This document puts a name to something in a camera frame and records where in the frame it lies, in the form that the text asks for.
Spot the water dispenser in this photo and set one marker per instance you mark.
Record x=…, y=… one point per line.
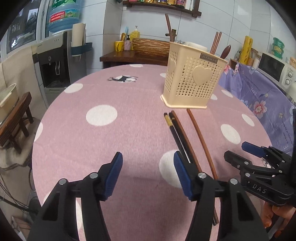
x=58, y=64

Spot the pink polka dot tablecloth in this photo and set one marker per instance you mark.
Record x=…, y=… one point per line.
x=117, y=110

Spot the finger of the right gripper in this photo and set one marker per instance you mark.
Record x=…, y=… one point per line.
x=242, y=164
x=254, y=150

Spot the person right hand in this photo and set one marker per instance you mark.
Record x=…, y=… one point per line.
x=269, y=211

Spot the purple floral cloth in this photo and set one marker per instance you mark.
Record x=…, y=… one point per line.
x=267, y=102

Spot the cream cooking pot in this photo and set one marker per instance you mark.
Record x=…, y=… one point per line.
x=9, y=98

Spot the blue water jug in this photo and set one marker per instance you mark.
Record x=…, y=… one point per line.
x=63, y=14

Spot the yellow wrap roll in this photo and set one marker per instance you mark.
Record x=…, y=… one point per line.
x=246, y=49

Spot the beige plastic utensil holder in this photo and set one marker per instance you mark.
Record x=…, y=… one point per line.
x=191, y=77

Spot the green stacked containers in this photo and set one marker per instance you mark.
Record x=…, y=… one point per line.
x=277, y=48

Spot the black gold-tipped chopstick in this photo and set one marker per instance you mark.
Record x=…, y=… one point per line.
x=175, y=136

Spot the dark wooden spoon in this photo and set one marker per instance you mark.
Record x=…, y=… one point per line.
x=225, y=52

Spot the dark brown chopstick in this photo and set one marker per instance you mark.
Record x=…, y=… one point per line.
x=192, y=155

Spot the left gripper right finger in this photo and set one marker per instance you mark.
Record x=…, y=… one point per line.
x=239, y=219

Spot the dark wooden counter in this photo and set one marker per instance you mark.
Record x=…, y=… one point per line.
x=130, y=57

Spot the yellow soap bottle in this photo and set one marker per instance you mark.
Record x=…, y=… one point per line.
x=135, y=34

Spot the brown wooden chopstick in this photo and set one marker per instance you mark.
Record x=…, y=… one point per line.
x=168, y=22

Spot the wooden wall shelf mirror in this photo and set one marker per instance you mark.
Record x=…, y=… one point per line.
x=194, y=13

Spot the small wooden stool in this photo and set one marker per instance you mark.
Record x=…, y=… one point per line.
x=16, y=118

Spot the bronze faucet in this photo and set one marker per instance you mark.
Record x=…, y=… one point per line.
x=172, y=35

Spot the woven basin sink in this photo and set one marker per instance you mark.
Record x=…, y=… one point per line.
x=151, y=47

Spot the yellow mug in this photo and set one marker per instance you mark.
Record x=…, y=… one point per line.
x=119, y=46

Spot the white microwave oven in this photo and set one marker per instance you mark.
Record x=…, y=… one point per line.
x=280, y=73

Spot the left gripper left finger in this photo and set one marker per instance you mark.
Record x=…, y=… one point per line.
x=56, y=219

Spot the reddish wooden chopstick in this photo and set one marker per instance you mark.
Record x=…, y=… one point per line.
x=203, y=143

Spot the rice cooker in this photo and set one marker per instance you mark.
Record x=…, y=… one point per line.
x=197, y=46

